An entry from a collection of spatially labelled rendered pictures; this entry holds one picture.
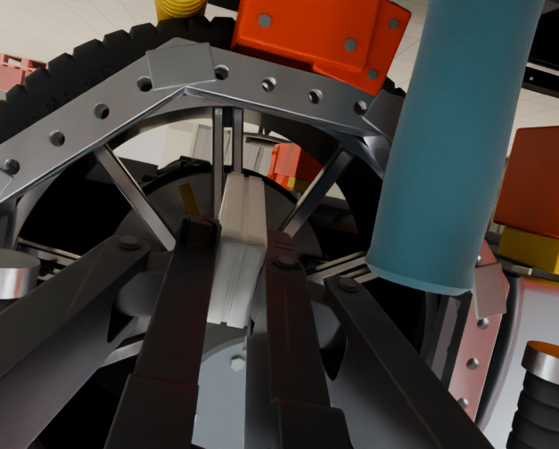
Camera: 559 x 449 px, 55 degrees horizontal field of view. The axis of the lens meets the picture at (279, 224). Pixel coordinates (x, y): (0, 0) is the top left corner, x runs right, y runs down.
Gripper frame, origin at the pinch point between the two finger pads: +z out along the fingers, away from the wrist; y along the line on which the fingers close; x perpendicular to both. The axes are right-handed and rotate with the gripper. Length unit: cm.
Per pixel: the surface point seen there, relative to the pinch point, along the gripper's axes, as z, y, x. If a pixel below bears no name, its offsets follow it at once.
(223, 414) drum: 11.7, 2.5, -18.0
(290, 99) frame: 32.1, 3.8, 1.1
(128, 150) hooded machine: 550, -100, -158
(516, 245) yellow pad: 57, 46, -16
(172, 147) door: 1155, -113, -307
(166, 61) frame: 31.0, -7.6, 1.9
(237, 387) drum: 12.3, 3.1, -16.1
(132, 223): 51, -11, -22
